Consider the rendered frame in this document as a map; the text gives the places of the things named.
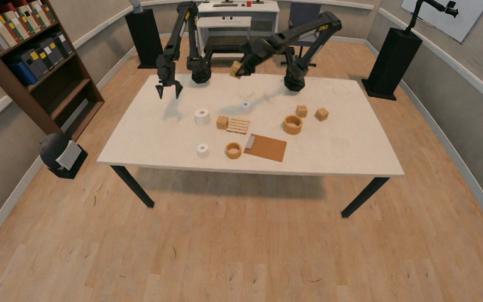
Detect small wooden pallet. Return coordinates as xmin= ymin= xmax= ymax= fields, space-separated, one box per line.
xmin=226 ymin=117 xmax=250 ymax=135

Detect brown cardboard carton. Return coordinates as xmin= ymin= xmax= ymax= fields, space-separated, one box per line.
xmin=216 ymin=116 xmax=229 ymax=130
xmin=296 ymin=105 xmax=308 ymax=118
xmin=230 ymin=60 xmax=245 ymax=79
xmin=315 ymin=108 xmax=329 ymax=121

